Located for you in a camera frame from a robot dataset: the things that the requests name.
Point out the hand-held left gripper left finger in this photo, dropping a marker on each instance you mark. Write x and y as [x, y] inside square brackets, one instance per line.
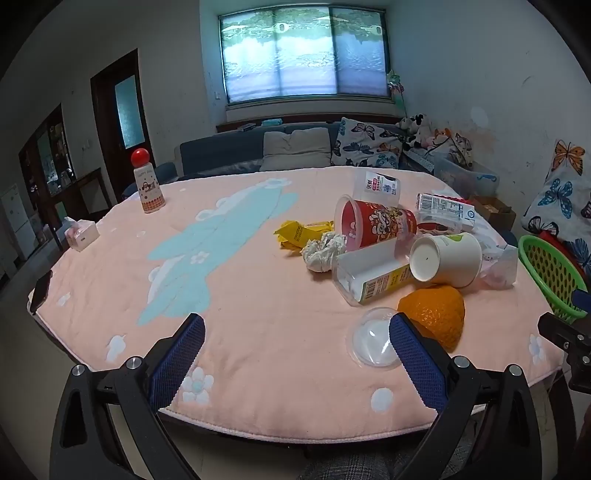
[180, 360]

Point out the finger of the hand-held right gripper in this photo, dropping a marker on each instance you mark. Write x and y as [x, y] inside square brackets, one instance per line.
[563, 332]
[582, 297]

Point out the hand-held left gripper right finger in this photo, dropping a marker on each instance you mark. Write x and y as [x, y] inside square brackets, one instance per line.
[415, 360]

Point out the green plastic basket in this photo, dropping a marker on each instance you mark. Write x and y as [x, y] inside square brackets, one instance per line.
[549, 272]

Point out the clear round plastic lid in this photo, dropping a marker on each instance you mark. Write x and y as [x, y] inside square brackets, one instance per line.
[369, 337]

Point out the orange peel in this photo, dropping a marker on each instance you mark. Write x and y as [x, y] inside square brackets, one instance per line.
[438, 314]

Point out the clear plastic bag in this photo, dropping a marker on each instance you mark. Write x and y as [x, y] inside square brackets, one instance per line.
[501, 272]

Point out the clear bottle with yellow label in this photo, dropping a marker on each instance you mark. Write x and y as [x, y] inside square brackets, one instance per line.
[364, 277]

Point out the white paper cup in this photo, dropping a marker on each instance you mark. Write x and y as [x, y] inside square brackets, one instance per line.
[452, 258]

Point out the white tissue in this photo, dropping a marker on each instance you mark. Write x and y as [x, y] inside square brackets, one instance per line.
[323, 251]

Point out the red printed plastic cup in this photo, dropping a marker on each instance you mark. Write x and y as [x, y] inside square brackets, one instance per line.
[378, 221]

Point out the white milk carton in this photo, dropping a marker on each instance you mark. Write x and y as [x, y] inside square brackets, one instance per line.
[445, 207]

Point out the yellow wrapper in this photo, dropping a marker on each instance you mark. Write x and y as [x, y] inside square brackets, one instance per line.
[295, 233]

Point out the white plastic cup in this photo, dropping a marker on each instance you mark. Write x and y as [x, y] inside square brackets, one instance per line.
[376, 187]

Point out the red plastic stool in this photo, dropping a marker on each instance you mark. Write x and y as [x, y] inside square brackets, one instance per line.
[561, 242]

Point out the butterfly print cloth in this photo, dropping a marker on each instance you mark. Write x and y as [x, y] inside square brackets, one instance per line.
[563, 194]

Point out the cardboard box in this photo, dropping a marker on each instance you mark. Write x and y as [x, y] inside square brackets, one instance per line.
[496, 217]

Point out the grey checked trousers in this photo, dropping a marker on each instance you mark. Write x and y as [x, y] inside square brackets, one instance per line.
[346, 468]

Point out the black phone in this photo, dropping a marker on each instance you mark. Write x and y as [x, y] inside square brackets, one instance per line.
[41, 293]

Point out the pink tissue box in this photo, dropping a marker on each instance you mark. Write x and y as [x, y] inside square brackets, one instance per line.
[83, 235]

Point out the clear plastic storage box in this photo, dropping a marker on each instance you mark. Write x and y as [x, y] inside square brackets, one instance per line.
[466, 182]

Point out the red capped printed bottle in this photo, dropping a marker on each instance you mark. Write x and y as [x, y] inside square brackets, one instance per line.
[147, 189]

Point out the patterned cloth toy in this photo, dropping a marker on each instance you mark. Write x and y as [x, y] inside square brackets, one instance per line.
[462, 150]

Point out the dark wooden sideboard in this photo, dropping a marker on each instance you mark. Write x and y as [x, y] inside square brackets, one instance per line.
[87, 184]

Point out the grey keyboard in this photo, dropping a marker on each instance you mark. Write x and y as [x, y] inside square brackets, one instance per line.
[420, 159]

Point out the dark wooden door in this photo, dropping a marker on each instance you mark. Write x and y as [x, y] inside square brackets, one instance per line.
[111, 161]

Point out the blue sofa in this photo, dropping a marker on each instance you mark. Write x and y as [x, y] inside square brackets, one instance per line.
[221, 152]

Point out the white fridge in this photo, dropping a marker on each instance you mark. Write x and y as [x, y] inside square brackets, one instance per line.
[16, 221]

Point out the orange and pink plush toy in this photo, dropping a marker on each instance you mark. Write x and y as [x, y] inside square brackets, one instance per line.
[438, 137]

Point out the butterfly print pillow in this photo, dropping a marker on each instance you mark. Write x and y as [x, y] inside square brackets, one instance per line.
[364, 143]

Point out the plush toys pile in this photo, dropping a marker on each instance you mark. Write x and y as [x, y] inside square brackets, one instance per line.
[413, 127]

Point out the beige pillow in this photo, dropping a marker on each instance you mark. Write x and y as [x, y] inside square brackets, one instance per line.
[295, 150]

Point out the dark wooden display cabinet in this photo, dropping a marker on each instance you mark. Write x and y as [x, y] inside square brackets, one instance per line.
[51, 147]

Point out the teal tissue pack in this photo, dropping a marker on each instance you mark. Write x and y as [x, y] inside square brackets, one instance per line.
[271, 122]

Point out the green and pink pinwheel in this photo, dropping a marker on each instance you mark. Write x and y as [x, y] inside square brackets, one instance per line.
[396, 90]

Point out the window with printed blind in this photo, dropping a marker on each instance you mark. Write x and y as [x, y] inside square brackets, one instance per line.
[300, 55]

